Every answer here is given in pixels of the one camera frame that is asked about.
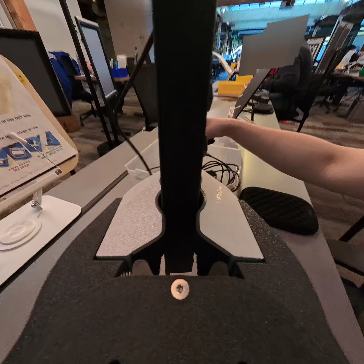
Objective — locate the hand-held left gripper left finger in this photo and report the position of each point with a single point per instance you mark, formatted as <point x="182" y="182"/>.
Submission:
<point x="133" y="221"/>

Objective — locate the person's right forearm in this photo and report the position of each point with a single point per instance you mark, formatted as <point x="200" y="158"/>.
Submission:
<point x="284" y="150"/>

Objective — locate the black tilted board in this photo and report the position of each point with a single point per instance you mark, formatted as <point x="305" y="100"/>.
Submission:
<point x="250" y="91"/>

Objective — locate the black office chair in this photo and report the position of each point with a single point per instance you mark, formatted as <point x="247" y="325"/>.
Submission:
<point x="146" y="93"/>

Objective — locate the long black usb hub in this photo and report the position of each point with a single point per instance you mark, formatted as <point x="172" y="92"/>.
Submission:
<point x="184" y="113"/>

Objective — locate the black computer monitor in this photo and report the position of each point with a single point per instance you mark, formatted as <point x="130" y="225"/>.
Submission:
<point x="28" y="71"/>

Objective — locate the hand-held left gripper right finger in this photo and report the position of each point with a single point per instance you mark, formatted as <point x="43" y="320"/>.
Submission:
<point x="227" y="221"/>

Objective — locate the clear plastic bin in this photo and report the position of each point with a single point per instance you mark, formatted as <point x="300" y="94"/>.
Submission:
<point x="227" y="150"/>

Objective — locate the small yellow bin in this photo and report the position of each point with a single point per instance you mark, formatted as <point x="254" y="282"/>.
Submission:
<point x="246" y="78"/>
<point x="230" y="88"/>

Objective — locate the wooden post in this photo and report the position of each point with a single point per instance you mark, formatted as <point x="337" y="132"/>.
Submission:
<point x="20" y="14"/>

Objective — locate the blue jacket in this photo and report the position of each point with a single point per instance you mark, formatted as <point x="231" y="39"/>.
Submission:
<point x="62" y="74"/>

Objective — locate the black mesh wrist pad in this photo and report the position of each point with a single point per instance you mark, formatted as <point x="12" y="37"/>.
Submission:
<point x="278" y="210"/>

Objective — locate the tall black display board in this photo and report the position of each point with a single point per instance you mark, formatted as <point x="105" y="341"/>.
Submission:
<point x="338" y="45"/>

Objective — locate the white stand base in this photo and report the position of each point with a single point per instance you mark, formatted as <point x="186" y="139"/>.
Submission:
<point x="51" y="219"/>

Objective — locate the wooden sheet board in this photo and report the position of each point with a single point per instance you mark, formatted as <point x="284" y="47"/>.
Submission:
<point x="69" y="163"/>

